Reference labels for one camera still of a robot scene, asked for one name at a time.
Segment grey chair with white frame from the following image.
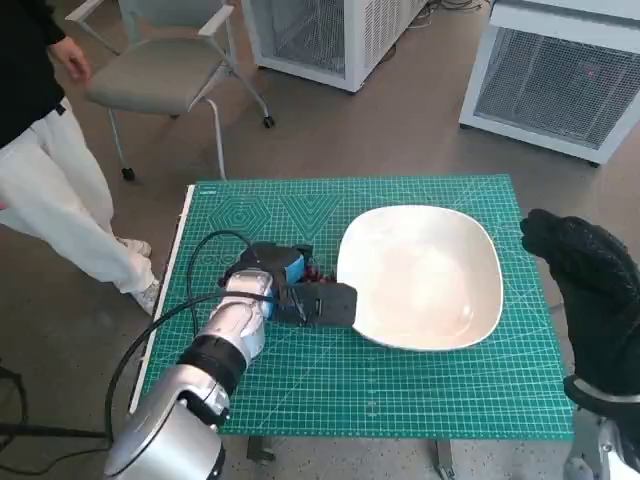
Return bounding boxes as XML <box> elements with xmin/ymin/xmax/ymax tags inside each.
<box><xmin>65</xmin><ymin>0</ymin><xmax>277</xmax><ymax>182</ymax></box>

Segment white mesh cabinet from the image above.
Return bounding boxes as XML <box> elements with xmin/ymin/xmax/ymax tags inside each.
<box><xmin>458</xmin><ymin>0</ymin><xmax>640</xmax><ymax>169</ymax></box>
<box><xmin>241</xmin><ymin>0</ymin><xmax>431</xmax><ymax>95</ymax></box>

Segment white square plate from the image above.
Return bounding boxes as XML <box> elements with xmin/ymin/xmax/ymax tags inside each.
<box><xmin>335</xmin><ymin>207</ymin><xmax>503</xmax><ymax>352</ymax></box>

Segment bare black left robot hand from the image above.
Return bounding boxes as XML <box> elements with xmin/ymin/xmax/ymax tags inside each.
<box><xmin>238</xmin><ymin>241</ymin><xmax>317</xmax><ymax>287</ymax></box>

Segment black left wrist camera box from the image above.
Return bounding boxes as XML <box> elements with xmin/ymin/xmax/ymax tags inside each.
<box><xmin>277</xmin><ymin>282</ymin><xmax>359</xmax><ymax>329</ymax></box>

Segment black cables behind cabinets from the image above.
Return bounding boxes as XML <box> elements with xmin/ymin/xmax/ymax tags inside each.
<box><xmin>428</xmin><ymin>0</ymin><xmax>496</xmax><ymax>26</ymax></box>

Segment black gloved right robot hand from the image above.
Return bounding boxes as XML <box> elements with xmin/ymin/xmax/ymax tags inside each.
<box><xmin>519</xmin><ymin>208</ymin><xmax>640</xmax><ymax>401</ymax></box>

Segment black floor cable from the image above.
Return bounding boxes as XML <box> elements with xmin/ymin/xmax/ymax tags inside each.
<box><xmin>0</xmin><ymin>364</ymin><xmax>31</xmax><ymax>429</ymax></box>

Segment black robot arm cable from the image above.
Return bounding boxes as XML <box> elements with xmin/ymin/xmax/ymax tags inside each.
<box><xmin>103</xmin><ymin>229</ymin><xmax>276</xmax><ymax>451</ymax></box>

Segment red toy grape bunch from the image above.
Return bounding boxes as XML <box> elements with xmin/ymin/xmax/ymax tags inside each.
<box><xmin>303</xmin><ymin>259</ymin><xmax>339</xmax><ymax>285</ymax></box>

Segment person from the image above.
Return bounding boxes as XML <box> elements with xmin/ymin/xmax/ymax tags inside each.
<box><xmin>0</xmin><ymin>0</ymin><xmax>162</xmax><ymax>317</ymax></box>

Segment black floor bar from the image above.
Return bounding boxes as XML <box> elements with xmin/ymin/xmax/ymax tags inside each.
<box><xmin>0</xmin><ymin>422</ymin><xmax>109</xmax><ymax>441</ymax></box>

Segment green cutting mat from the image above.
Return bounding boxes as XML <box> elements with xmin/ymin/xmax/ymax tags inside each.
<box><xmin>128</xmin><ymin>173</ymin><xmax>575</xmax><ymax>442</ymax></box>

